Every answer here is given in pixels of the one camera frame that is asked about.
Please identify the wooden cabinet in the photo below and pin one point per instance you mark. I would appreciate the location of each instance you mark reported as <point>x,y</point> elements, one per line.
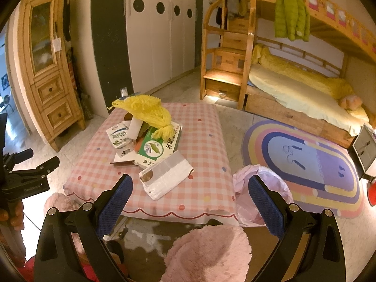
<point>46,77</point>

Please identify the green white tissue box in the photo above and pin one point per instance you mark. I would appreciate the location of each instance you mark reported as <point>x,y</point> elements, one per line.
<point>153,150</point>

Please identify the white paper bag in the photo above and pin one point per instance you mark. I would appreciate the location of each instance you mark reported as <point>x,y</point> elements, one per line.
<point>165,175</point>

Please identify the wooden stair drawers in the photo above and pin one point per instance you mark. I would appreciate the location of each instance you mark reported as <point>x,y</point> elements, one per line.
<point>227,44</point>

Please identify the green puffer jacket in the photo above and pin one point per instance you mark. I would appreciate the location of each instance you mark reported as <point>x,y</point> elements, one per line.
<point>292,20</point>

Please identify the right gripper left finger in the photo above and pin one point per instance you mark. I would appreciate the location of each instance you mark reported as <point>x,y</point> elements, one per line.
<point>56,257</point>

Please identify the yellow blanket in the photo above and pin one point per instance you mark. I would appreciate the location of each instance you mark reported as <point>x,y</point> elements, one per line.
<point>337,88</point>

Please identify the spray bottle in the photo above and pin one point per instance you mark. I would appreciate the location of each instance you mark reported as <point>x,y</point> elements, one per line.
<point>124,92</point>

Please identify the pink lined trash bin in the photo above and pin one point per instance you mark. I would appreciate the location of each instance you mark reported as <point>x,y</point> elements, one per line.
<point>251,199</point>

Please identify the white wardrobe with holes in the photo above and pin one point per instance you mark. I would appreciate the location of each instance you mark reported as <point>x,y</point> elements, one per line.
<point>142,44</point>

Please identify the pink plush toy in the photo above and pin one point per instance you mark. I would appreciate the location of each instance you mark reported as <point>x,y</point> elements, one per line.
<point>350,102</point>

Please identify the white milk carton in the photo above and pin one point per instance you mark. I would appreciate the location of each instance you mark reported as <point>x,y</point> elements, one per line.
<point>118,136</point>

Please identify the grey bedside cabinet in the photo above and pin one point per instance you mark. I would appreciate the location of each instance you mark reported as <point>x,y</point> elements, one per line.
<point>365,149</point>

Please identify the wooden bunk bed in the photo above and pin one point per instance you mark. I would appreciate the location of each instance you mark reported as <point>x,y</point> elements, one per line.
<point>328,23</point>

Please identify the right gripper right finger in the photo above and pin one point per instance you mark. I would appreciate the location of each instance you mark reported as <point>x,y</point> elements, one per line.
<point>323,259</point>

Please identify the person's left hand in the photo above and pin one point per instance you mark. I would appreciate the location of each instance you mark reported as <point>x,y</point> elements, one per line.
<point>16,219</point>

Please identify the yellow tissue paper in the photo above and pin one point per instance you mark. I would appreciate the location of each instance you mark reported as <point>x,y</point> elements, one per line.
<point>149,109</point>

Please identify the white tissue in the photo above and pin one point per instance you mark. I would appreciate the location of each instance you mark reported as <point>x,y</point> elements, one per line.
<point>134,128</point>

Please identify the rainbow oval rug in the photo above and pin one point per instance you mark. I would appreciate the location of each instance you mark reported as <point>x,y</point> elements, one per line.
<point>319,173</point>

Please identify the pink checkered cushion table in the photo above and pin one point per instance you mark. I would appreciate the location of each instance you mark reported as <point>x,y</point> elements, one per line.
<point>187,179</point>

